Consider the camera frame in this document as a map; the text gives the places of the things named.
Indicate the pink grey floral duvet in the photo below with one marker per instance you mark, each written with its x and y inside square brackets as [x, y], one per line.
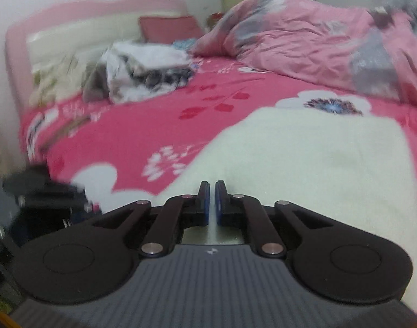
[369, 51]

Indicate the cream fleece sweater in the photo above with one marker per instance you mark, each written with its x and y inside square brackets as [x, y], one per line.
[360, 170]

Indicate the red snack bag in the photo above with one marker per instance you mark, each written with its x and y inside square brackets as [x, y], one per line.
[213, 19]

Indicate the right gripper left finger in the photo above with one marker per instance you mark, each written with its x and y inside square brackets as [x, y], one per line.
[177, 214]

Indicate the pile of white clothes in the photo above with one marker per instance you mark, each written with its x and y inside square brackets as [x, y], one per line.
[129, 72]

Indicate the dark red cushion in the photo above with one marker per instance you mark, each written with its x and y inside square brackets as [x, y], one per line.
[167, 30]

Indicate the pink white bed headboard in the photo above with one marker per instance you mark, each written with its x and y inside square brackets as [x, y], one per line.
[70, 27]

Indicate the pink floral bed blanket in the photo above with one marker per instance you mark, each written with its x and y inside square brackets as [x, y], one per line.
[118, 150]

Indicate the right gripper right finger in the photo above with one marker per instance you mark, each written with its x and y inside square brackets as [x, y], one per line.
[247, 214]

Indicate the light blue garment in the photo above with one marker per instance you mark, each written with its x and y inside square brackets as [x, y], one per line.
[186, 44]

